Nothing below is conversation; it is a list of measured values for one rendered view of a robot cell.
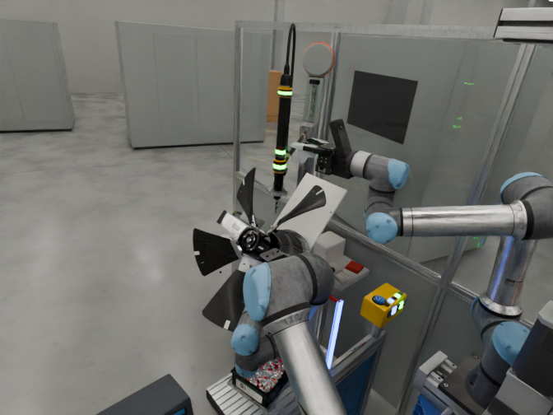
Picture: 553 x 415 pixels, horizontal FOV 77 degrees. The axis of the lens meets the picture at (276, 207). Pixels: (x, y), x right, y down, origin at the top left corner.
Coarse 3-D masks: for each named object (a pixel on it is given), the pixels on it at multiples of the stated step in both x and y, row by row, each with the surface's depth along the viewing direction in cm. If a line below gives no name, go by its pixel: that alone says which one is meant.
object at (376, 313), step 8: (384, 288) 141; (392, 288) 142; (368, 296) 136; (384, 296) 137; (400, 296) 137; (368, 304) 135; (376, 304) 132; (392, 304) 133; (360, 312) 139; (368, 312) 136; (376, 312) 132; (384, 312) 129; (400, 312) 141; (376, 320) 133; (384, 320) 132
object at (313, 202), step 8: (320, 192) 137; (304, 200) 142; (312, 200) 135; (320, 200) 132; (296, 208) 138; (304, 208) 134; (312, 208) 130; (288, 216) 138; (296, 216) 133; (280, 224) 137
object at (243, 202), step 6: (252, 174) 155; (246, 180) 159; (252, 180) 153; (240, 186) 165; (246, 186) 158; (252, 186) 152; (246, 192) 157; (252, 192) 150; (240, 198) 165; (246, 198) 156; (252, 198) 149; (240, 204) 166; (246, 204) 157; (252, 204) 149; (246, 210) 158; (252, 210) 148
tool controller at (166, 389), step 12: (156, 384) 79; (168, 384) 78; (132, 396) 76; (144, 396) 75; (156, 396) 75; (168, 396) 75; (180, 396) 74; (108, 408) 73; (120, 408) 73; (132, 408) 72; (144, 408) 72; (156, 408) 72; (168, 408) 71; (180, 408) 73; (192, 408) 75
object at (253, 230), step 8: (240, 232) 143; (248, 232) 141; (256, 232) 140; (264, 232) 142; (240, 240) 142; (256, 240) 138; (264, 240) 138; (272, 240) 146; (240, 248) 140; (248, 248) 138; (256, 248) 136; (264, 248) 139; (272, 248) 144; (256, 256) 140
